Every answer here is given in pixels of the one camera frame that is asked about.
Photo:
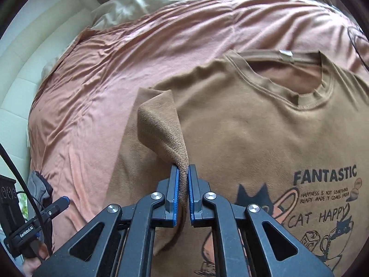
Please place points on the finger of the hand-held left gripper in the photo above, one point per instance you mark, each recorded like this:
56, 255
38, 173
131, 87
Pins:
57, 205

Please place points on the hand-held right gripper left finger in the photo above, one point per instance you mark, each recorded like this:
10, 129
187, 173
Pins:
174, 192

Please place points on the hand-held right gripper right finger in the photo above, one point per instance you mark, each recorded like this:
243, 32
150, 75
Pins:
192, 196

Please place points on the brown printed t-shirt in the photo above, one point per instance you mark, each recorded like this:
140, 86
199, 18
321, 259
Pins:
245, 138

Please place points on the person's left hand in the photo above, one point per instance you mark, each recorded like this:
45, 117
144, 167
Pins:
28, 265

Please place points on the grey garment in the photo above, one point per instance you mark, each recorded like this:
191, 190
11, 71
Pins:
39, 182

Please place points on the pink bed blanket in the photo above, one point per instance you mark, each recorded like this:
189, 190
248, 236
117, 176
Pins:
115, 78

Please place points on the cream padded headboard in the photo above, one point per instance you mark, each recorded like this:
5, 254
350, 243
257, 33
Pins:
23, 78

